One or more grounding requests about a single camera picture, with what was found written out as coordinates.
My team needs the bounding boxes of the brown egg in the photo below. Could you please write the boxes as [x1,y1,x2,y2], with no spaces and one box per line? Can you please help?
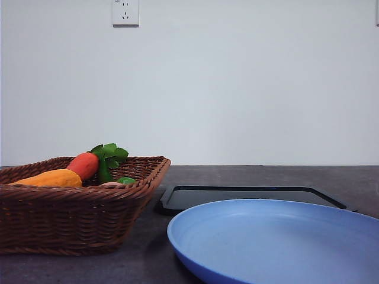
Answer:
[100,182,123,187]

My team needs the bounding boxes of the blue plate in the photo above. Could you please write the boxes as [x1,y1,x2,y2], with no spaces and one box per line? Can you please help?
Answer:
[167,199,379,284]

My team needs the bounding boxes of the brown wicker basket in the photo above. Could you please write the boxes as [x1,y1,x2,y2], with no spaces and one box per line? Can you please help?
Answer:
[0,156,171,256]

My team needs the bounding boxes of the black tray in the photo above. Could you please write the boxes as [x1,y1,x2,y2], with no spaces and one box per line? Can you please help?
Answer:
[154,186,357,218]

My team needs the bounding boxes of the small green toy fruit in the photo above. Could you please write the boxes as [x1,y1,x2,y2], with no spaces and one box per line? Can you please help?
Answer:
[117,177,136,185]

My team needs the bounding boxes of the green leafy toy vegetable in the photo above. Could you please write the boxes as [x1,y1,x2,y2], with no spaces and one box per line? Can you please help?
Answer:
[87,143,129,183]

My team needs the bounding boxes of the yellow orange toy vegetable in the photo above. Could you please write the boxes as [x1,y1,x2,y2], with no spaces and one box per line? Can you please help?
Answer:
[9,169,83,187]

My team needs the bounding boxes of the white wall socket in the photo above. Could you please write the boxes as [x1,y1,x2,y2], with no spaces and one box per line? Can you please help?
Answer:
[113,0,140,28]

